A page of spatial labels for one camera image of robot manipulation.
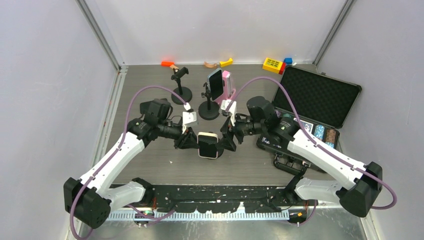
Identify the black phone stand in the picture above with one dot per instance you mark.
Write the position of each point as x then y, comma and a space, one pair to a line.
184, 92
208, 110
218, 152

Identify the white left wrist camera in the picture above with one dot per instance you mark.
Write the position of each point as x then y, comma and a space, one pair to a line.
189, 117

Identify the yellow arch block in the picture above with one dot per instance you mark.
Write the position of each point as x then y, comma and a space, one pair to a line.
226, 63

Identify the red toy brick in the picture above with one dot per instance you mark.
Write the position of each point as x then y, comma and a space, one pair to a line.
282, 68

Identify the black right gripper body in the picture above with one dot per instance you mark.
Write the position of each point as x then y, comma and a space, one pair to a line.
243, 127

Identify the pink wedge stand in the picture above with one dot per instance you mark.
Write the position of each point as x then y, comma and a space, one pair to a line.
229, 89

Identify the tan arch block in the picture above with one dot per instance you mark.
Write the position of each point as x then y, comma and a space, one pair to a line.
210, 65

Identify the smartphone with clear case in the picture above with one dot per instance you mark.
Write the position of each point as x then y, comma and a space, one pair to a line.
215, 84

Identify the black foam-lined case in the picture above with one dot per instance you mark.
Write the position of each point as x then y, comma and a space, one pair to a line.
323, 104

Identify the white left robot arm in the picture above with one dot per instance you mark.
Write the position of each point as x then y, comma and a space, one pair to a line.
91, 198

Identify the smartphone with cream case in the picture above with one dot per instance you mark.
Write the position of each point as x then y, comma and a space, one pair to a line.
207, 142

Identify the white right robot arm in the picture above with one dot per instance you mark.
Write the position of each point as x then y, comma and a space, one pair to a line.
356, 185

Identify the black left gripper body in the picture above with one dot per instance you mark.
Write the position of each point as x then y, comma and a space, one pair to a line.
178, 140

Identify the blue toy brick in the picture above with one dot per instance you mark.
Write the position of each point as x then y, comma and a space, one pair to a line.
288, 61

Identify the yellow toy brick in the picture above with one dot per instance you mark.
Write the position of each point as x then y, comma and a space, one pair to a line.
271, 65

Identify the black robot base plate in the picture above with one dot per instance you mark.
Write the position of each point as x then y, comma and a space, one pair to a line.
220, 199

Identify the orange wooden block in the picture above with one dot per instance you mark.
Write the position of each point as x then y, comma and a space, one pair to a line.
167, 63

